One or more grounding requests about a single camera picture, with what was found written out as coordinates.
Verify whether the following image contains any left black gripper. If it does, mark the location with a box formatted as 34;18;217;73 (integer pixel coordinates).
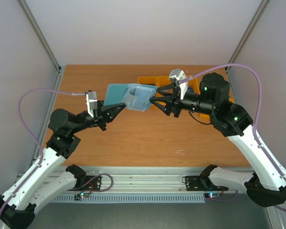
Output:
70;100;126;135

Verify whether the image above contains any teal card holder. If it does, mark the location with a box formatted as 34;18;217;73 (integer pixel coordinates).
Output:
104;83;158;112

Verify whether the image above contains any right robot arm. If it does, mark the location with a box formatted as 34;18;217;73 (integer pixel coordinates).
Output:
150;73;286;207

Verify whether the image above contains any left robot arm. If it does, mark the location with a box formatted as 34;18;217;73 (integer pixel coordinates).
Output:
0;100;126;229

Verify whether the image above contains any middle yellow bin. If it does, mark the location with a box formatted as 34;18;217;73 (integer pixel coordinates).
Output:
156;76;200;94

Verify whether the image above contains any right yellow bin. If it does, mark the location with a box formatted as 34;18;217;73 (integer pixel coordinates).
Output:
200;98;235;121

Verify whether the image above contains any left small circuit board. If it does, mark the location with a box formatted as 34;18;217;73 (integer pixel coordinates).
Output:
74;193;90;201

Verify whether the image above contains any small circuit board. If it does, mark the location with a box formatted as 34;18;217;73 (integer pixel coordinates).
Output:
74;193;90;201
204;192;221;199

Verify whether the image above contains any right small circuit board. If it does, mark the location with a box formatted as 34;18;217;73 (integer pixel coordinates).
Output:
204;192;221;199

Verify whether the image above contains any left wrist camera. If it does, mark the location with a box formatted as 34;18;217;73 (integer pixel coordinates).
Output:
86;90;98;118

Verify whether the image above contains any left frame post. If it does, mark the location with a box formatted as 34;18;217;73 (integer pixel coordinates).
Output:
18;0;62;72

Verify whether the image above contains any frame post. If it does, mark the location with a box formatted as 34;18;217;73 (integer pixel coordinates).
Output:
225;0;271;72
18;0;62;72

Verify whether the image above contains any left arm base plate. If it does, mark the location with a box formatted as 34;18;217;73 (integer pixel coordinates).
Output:
71;176;102;191

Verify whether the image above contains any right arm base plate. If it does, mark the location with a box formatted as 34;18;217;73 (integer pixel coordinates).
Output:
182;176;229;191

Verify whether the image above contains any grey slotted cable duct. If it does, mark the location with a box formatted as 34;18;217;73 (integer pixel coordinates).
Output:
53;193;205;204

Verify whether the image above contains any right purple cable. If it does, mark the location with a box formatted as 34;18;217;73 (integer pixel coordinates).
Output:
178;63;286;213

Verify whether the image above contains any right frame post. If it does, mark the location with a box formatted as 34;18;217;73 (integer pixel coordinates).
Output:
225;0;271;72

